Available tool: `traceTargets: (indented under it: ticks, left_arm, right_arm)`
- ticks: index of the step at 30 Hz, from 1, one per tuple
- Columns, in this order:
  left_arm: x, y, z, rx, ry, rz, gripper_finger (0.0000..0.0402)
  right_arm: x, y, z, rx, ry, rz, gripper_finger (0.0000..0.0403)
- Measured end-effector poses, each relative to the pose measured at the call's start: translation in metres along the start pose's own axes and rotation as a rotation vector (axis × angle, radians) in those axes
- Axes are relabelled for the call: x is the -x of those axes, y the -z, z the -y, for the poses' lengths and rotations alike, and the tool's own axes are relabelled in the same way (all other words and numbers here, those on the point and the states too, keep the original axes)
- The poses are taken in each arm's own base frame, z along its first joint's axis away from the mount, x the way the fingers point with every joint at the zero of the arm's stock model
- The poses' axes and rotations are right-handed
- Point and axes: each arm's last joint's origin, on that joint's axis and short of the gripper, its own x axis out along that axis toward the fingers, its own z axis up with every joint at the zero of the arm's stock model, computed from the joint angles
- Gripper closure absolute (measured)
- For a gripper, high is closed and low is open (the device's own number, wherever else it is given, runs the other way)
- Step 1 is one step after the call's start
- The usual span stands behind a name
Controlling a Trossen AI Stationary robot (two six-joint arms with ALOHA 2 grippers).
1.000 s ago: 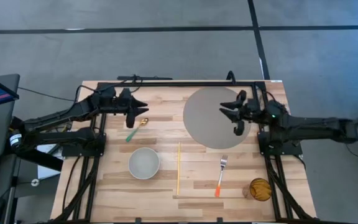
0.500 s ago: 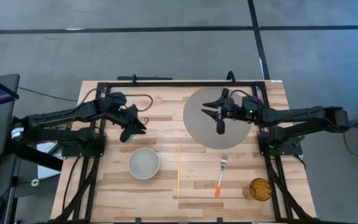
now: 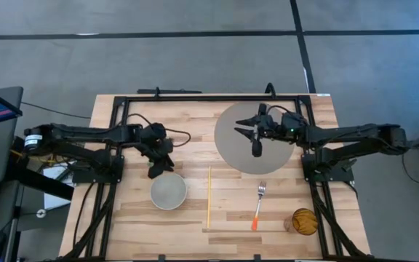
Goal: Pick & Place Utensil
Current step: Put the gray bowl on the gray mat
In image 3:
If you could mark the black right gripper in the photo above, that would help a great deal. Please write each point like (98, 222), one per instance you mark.
(267, 125)

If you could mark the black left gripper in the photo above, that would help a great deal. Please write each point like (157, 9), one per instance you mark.
(155, 140)

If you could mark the cream ceramic bowl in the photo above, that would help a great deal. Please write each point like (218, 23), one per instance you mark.
(168, 191)

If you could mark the long yellow straw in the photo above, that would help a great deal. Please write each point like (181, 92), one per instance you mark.
(208, 196)

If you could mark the amber drinking glass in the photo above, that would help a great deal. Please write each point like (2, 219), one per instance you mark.
(305, 222)

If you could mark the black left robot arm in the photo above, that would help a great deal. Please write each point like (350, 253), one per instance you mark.
(86, 132)

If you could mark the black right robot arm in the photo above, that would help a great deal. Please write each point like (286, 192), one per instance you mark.
(347, 134)

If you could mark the round grey placemat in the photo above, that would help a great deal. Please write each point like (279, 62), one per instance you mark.
(231, 149)

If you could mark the black flat bar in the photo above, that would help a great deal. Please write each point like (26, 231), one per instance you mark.
(169, 91)

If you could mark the white paper sheet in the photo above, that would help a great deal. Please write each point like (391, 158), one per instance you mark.
(58, 196)

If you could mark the grey cabinet with round logo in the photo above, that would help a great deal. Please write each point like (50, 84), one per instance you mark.
(38, 225)

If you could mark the black aluminium table frame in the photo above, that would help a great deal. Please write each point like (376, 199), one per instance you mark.
(213, 98)

